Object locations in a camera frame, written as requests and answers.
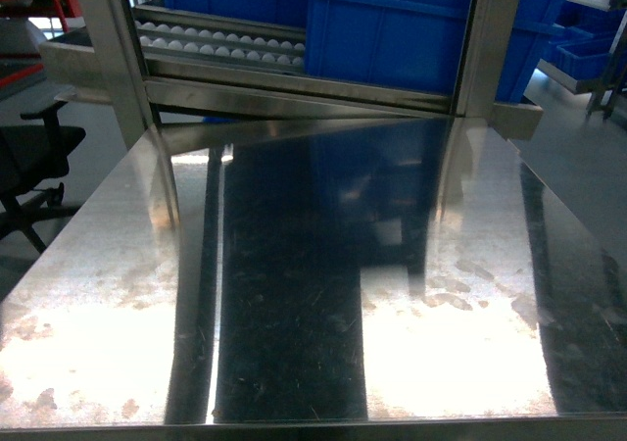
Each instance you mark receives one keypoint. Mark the black office chair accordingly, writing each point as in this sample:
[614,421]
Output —
[32,152]

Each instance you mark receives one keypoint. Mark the large blue plastic crate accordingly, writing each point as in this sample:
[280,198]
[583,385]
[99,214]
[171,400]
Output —
[416,44]

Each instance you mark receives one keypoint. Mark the blue bin on side shelf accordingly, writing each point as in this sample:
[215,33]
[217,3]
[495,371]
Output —
[583,59]

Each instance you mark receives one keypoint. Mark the side steel shelf rack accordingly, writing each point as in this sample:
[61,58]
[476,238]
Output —
[607,90]

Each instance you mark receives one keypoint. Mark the stainless steel roller rack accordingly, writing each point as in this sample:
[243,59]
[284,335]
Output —
[105,63]

